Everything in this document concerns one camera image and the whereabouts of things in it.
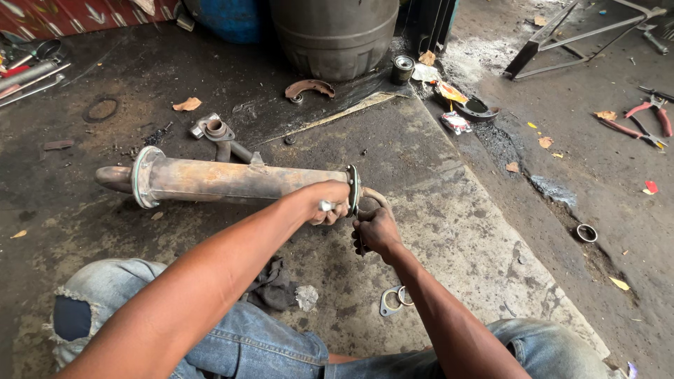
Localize person's left hand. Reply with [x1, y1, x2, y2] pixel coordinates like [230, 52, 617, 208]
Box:
[296, 179, 352, 226]

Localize person's right hand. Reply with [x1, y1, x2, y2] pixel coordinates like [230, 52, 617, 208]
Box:
[351, 206, 404, 259]

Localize dark spanner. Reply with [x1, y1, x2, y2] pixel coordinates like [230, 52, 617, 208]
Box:
[353, 206, 367, 258]

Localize metal exhaust gasket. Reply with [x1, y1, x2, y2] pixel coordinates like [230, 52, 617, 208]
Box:
[379, 285, 407, 318]

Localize grey crumpled paper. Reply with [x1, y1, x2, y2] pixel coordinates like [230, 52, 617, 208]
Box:
[294, 285, 320, 313]

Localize dark grey rag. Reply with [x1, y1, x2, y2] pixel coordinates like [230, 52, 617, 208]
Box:
[241, 256, 301, 312]

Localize rusty exhaust muffler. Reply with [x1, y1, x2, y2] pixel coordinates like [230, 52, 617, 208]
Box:
[94, 146, 394, 217]

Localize rusty brake shoe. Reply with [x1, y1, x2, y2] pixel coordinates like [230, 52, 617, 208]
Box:
[284, 79, 336, 101]

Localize rusty flanged exhaust pipe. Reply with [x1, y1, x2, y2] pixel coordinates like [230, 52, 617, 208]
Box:
[190, 113, 264, 165]

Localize crumpled printed wrapper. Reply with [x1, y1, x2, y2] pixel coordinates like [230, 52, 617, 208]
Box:
[440, 111, 473, 135]

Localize person's blue jeans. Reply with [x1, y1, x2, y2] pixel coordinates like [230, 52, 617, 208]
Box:
[43, 258, 627, 379]

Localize cylindrical oil filter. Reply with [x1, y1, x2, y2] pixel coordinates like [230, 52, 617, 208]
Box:
[390, 55, 416, 86]

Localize white crumpled paper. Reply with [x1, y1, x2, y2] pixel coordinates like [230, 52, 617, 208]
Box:
[411, 62, 441, 84]

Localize black round bowl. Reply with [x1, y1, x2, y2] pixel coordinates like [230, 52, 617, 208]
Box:
[454, 96, 501, 123]

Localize orange yellow wrapper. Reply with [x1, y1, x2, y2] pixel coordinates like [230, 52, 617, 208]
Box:
[436, 79, 469, 105]

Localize grey metal drum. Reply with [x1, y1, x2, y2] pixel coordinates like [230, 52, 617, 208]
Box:
[269, 0, 400, 82]

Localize dark green metal panel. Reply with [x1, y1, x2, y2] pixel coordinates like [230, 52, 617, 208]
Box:
[404, 0, 460, 54]

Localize blue drum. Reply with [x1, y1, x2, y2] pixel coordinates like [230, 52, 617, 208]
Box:
[183, 0, 270, 44]

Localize red patterned cloth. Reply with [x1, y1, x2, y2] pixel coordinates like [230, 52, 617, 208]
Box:
[0, 0, 181, 44]

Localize heap of metal tools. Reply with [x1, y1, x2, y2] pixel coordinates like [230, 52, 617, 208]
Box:
[0, 38, 72, 109]

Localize grey steel wrench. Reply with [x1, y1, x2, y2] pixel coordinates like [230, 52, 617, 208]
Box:
[636, 23, 670, 56]

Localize angled metal frame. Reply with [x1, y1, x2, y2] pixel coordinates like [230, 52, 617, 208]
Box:
[503, 0, 668, 81]

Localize black rubber ring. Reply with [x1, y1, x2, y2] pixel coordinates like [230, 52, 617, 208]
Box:
[82, 97, 120, 124]

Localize red handled cutters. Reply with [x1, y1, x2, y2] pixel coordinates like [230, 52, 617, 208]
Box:
[593, 112, 669, 151]

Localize red handled pliers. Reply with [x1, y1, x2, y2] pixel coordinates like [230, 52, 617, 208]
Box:
[623, 94, 674, 139]

